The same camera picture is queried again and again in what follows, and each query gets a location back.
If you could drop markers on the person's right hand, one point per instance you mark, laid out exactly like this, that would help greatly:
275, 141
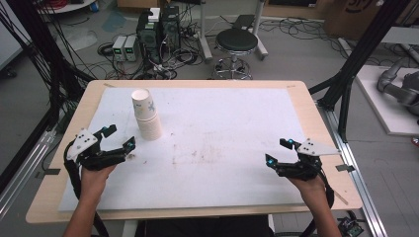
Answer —
309, 191

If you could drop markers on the small white box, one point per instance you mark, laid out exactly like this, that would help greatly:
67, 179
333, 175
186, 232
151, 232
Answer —
154, 15

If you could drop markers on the grey power supply unit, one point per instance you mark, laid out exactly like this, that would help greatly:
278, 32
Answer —
118, 47
131, 48

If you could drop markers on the black computer tower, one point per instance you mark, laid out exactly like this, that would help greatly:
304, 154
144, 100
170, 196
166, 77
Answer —
170, 29
148, 36

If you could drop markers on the white platform board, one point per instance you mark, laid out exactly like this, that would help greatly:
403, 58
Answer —
378, 108

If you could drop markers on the white desk frame leg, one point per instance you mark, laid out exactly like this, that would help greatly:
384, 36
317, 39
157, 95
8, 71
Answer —
205, 36
260, 36

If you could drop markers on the flat black base plate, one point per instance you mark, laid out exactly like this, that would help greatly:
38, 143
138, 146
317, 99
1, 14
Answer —
243, 21

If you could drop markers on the green circuit board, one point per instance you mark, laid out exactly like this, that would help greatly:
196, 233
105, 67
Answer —
351, 227

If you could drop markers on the aluminium rail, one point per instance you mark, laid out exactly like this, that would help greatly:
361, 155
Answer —
357, 184
23, 171

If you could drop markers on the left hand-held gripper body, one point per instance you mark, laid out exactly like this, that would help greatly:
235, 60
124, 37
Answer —
84, 143

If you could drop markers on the person's dark clothing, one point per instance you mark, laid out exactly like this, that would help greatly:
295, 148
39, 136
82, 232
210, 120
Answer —
204, 227

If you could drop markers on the stack of white paper cups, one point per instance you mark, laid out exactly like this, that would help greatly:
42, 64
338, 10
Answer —
148, 125

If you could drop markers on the white table leg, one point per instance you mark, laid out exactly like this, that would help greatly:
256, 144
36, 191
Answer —
130, 229

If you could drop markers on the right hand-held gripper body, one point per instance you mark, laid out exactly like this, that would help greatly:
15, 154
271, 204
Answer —
314, 148

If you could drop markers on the black frame post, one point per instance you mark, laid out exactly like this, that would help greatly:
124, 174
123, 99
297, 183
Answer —
362, 56
42, 42

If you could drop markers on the white panel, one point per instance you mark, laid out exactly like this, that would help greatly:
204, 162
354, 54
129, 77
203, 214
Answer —
8, 33

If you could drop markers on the person's left hand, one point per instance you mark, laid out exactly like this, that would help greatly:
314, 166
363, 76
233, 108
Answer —
95, 181

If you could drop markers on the brown cardboard box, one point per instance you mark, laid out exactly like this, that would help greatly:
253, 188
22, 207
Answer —
349, 19

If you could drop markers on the white table mat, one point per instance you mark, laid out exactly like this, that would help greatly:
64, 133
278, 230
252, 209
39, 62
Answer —
214, 131

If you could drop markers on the black tape piece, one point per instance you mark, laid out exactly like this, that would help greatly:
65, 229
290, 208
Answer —
345, 168
47, 172

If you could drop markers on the round white table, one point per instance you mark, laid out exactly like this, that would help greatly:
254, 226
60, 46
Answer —
69, 6

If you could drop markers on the black round stool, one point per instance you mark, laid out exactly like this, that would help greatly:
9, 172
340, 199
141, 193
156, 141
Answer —
236, 39

